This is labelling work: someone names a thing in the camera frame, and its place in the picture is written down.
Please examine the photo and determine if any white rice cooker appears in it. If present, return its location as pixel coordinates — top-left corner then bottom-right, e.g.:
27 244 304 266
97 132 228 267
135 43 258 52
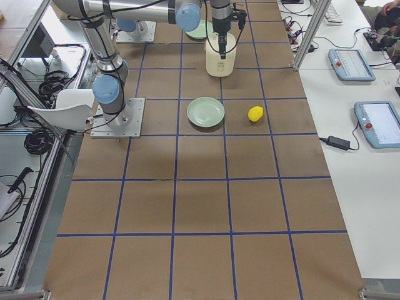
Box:
205 32 236 77

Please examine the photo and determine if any green plate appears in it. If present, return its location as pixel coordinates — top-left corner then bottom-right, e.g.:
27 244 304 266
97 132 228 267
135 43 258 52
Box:
185 19 213 40
186 97 225 128

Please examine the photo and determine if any black power brick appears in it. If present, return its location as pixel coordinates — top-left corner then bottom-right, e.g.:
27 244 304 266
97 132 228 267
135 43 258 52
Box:
326 136 351 151

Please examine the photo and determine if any aluminium frame post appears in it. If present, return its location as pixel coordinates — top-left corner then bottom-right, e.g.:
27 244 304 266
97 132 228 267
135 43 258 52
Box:
292 0 331 71

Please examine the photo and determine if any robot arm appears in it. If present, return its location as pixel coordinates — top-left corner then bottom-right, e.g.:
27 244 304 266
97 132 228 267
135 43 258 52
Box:
110 1 247 36
55 1 202 130

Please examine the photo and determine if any yellow toy bell pepper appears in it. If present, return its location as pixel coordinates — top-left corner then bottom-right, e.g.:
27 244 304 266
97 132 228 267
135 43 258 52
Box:
247 106 264 123

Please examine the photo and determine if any blue teach pendant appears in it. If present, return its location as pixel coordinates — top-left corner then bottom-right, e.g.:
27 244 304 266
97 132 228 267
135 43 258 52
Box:
328 49 376 82
354 101 399 149

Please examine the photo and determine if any blue teach pendant far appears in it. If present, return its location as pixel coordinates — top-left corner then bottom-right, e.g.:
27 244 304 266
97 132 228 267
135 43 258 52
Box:
328 49 376 82

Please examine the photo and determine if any green plate right side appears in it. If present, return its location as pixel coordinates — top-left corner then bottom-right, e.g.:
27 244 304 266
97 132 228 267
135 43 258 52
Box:
186 97 225 128

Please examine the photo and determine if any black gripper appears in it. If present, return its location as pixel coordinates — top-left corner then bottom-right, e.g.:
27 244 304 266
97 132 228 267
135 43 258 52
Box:
217 33 226 59

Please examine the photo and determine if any white plastic chair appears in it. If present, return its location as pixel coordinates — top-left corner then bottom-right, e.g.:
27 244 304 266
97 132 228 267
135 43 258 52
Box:
28 89 94 131

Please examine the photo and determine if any green plate left side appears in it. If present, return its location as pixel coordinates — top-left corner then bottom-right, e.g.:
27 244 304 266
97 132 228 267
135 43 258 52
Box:
185 19 213 40

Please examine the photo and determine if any white keyboard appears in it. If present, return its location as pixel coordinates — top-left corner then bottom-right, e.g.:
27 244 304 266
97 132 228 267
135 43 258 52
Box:
324 3 343 26

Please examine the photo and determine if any blue teach pendant near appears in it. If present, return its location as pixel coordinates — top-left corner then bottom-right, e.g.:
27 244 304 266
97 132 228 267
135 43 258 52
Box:
354 101 399 149

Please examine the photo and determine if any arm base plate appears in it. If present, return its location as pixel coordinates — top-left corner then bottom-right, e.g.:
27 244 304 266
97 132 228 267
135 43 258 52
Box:
116 19 156 44
90 97 145 138

